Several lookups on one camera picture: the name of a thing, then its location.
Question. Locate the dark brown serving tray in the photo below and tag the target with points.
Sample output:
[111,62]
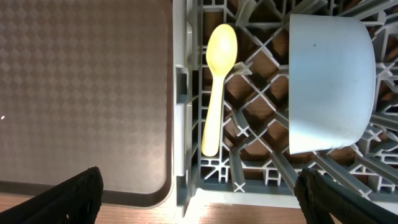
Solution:
[84,84]

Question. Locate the grey plastic dishwasher rack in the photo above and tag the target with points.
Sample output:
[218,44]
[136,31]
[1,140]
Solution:
[253,165]

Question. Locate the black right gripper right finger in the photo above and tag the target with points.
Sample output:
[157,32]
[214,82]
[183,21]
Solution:
[321,200]

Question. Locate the light blue bowl with rice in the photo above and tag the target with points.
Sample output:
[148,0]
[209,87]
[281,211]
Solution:
[332,82]

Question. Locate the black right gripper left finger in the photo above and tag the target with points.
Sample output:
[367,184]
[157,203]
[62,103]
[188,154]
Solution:
[76,200]

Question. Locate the pale yellow plastic spoon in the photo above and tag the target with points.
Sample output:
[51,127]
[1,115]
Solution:
[221,53]

